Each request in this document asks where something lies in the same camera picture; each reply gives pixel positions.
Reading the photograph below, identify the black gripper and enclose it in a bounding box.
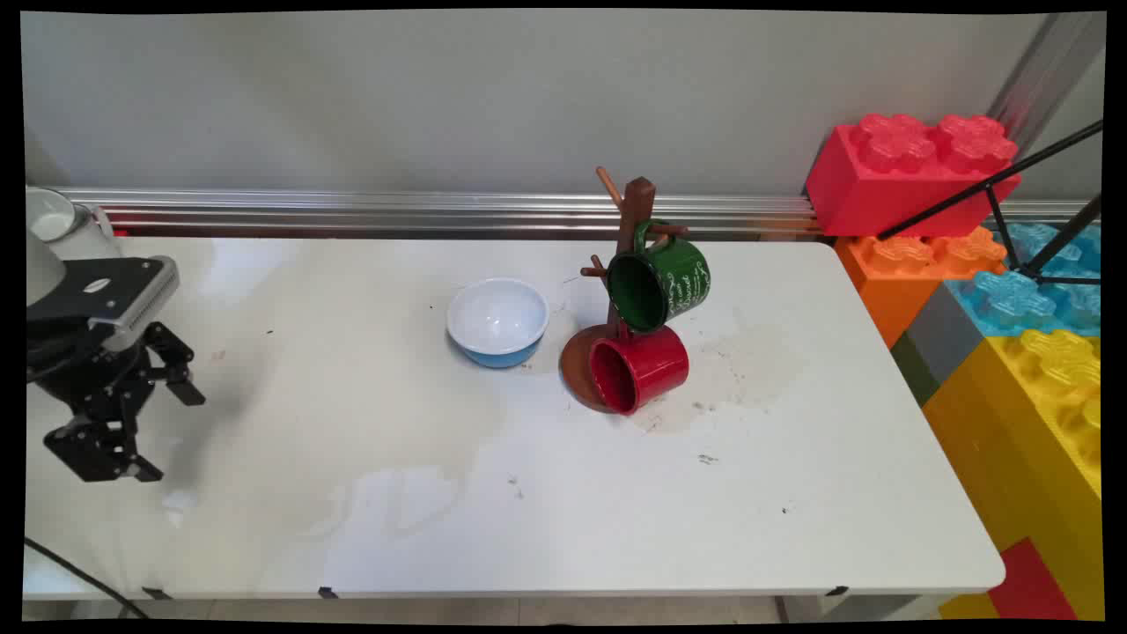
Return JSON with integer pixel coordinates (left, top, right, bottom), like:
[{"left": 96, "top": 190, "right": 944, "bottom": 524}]
[{"left": 26, "top": 321, "right": 206, "bottom": 483}]

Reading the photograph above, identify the green enamel mug white lettering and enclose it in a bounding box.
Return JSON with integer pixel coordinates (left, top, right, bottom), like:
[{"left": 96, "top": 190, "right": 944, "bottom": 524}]
[{"left": 606, "top": 220, "right": 711, "bottom": 334}]

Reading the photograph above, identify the white bowl blue outside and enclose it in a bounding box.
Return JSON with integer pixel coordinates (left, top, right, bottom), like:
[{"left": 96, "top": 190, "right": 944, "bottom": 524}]
[{"left": 446, "top": 278, "right": 550, "bottom": 369}]

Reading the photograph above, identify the red enamel mug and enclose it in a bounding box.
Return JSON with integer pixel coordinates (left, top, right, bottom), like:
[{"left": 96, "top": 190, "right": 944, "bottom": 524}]
[{"left": 587, "top": 324, "right": 690, "bottom": 417}]

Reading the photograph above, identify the brown wooden mug tree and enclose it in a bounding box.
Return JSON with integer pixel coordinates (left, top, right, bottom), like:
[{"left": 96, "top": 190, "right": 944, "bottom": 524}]
[{"left": 559, "top": 166, "right": 689, "bottom": 415}]

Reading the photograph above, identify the large orange toy brick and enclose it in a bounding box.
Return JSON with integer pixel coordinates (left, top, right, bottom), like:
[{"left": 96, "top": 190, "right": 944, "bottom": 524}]
[{"left": 835, "top": 227, "right": 1009, "bottom": 349}]

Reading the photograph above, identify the large red toy brick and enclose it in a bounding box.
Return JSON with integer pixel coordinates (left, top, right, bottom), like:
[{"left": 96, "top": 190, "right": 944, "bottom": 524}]
[{"left": 804, "top": 113, "right": 1022, "bottom": 239}]

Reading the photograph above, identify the dark green toy brick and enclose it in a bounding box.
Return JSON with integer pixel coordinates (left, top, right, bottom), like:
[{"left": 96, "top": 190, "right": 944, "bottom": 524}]
[{"left": 889, "top": 330, "right": 943, "bottom": 408}]

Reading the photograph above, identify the light blue toy brick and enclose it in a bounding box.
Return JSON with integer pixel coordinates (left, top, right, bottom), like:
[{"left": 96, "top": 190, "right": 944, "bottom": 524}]
[{"left": 947, "top": 222, "right": 1101, "bottom": 340}]

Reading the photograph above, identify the large yellow toy brick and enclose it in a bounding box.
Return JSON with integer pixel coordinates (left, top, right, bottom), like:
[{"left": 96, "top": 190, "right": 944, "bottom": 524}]
[{"left": 920, "top": 328, "right": 1106, "bottom": 622}]

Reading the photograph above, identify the black tripod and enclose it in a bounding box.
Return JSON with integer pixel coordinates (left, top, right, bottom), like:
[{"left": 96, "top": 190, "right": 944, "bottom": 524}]
[{"left": 876, "top": 119, "right": 1106, "bottom": 287}]

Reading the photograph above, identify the slanted aluminium profile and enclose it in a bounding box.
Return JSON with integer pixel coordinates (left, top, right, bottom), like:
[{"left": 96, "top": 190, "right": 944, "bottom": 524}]
[{"left": 986, "top": 13, "right": 1106, "bottom": 133}]

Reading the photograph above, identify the horizontal aluminium rail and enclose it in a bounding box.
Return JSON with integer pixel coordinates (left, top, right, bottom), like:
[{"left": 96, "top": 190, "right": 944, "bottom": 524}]
[{"left": 26, "top": 188, "right": 1101, "bottom": 240}]

